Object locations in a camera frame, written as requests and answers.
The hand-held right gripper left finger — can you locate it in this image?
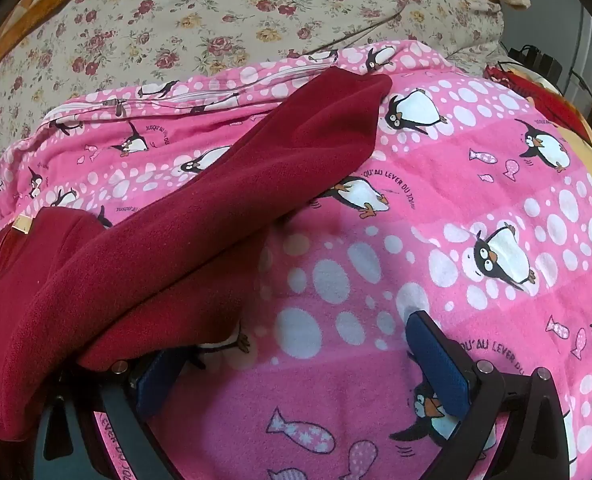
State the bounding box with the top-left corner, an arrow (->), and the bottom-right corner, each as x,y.
36,347 -> 192,480

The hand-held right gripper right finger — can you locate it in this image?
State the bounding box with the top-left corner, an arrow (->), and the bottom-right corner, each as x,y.
405,310 -> 584,480

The dark red fleece garment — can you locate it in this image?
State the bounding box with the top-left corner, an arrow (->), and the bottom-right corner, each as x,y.
0,67 -> 394,443

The pink penguin print blanket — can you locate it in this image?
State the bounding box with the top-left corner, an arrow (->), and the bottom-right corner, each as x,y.
0,40 -> 592,480

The red and yellow blanket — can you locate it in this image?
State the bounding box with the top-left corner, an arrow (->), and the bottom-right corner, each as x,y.
483,62 -> 592,221

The black box device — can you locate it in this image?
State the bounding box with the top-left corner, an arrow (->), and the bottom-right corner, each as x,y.
508,45 -> 564,83

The floral bedsheet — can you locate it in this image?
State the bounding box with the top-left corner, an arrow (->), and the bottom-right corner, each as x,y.
0,0 -> 507,181

